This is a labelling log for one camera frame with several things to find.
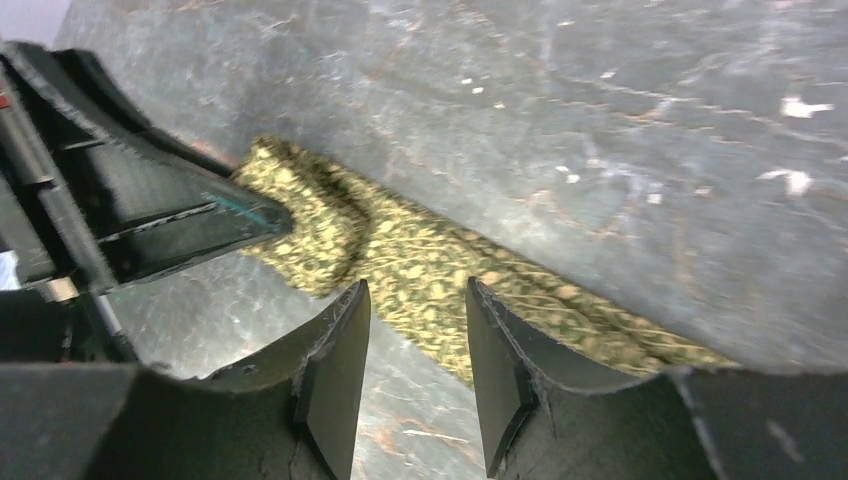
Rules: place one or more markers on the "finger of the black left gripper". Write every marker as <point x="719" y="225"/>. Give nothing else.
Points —
<point x="91" y="190"/>

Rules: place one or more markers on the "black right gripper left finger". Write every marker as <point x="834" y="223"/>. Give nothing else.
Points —
<point x="288" y="411"/>

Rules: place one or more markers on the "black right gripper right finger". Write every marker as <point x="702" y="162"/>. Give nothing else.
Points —
<point x="548" y="412"/>

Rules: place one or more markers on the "green gold vine tie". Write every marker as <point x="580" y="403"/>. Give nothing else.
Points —
<point x="417" y="264"/>

